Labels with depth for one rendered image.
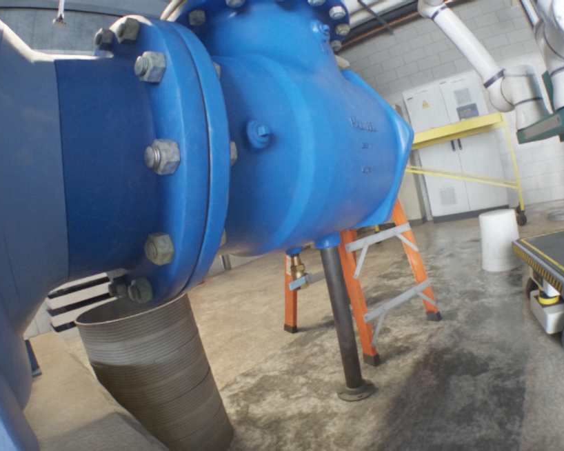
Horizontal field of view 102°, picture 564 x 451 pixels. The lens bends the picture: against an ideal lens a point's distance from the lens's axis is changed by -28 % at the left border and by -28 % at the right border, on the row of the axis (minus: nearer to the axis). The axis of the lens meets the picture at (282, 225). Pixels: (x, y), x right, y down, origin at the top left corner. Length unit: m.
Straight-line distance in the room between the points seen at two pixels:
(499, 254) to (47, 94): 2.24
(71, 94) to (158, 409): 0.76
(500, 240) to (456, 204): 2.68
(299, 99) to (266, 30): 0.25
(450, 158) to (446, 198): 0.58
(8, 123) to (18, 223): 0.10
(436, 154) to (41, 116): 4.72
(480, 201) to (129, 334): 4.54
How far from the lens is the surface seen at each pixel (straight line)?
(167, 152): 0.37
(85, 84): 0.45
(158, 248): 0.41
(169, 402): 0.90
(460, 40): 1.72
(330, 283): 1.00
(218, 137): 0.40
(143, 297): 0.52
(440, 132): 3.74
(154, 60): 0.41
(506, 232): 2.21
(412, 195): 5.04
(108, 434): 0.54
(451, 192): 4.80
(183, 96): 0.39
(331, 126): 0.64
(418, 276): 1.61
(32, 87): 0.42
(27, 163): 0.37
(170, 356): 0.86
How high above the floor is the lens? 0.69
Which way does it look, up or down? 3 degrees down
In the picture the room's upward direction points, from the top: 13 degrees counter-clockwise
